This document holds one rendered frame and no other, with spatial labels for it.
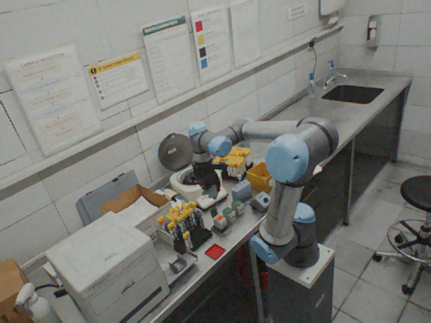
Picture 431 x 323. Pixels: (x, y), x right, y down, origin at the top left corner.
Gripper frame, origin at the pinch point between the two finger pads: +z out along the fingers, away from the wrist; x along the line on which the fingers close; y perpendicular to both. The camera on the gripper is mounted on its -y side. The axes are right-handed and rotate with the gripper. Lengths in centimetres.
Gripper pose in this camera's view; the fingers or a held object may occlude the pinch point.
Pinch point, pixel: (215, 196)
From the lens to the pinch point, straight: 142.0
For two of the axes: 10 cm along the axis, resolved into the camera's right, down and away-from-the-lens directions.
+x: 7.2, 2.5, -6.5
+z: 1.6, 8.5, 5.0
